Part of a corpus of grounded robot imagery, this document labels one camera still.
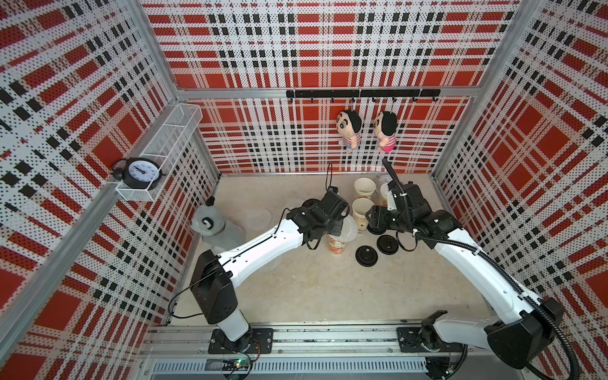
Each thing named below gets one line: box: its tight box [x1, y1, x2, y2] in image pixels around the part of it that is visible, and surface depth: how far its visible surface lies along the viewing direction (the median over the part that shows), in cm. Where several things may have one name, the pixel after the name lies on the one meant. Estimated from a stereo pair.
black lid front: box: [354, 245, 379, 268], surface depth 93 cm
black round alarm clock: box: [110, 156, 167, 191], surface depth 64 cm
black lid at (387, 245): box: [376, 234, 399, 255], surface depth 97 cm
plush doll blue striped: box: [336, 110, 362, 153], surface depth 96 cm
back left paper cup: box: [353, 177, 377, 196], surface depth 98 cm
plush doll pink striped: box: [374, 110, 399, 153], surface depth 97 cm
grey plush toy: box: [190, 204, 246, 251], surface depth 84 cm
